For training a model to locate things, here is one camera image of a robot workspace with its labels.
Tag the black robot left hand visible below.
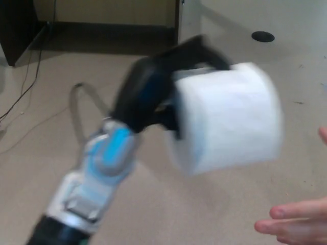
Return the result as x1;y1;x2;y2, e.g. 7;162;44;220
111;34;233;141

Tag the person's bare hand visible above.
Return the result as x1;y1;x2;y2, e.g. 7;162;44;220
254;127;327;245

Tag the white toilet paper roll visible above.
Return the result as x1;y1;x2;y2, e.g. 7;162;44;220
170;62;285;177

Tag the black round floor disc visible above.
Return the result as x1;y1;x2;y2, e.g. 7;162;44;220
251;31;276;43

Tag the dark wooden desk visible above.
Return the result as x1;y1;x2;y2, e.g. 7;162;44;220
0;0;186;67

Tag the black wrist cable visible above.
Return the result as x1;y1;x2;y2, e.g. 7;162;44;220
69;82;113;144

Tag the thick black power cable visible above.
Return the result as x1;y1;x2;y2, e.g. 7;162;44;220
0;0;57;120

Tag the thin grey cable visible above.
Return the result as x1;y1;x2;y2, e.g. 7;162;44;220
0;103;71;155

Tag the thin black cable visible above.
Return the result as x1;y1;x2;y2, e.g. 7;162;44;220
5;22;51;113

